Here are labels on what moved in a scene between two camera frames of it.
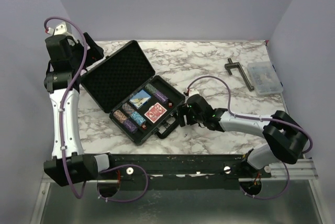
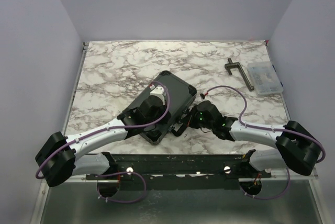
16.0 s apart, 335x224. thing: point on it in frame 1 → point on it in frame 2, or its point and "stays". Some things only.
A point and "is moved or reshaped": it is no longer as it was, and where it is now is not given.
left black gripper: x=95 y=52 → x=166 y=120
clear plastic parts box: x=265 y=80 stays
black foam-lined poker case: x=138 y=102 is moved or reshaped
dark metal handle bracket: x=231 y=65 stays
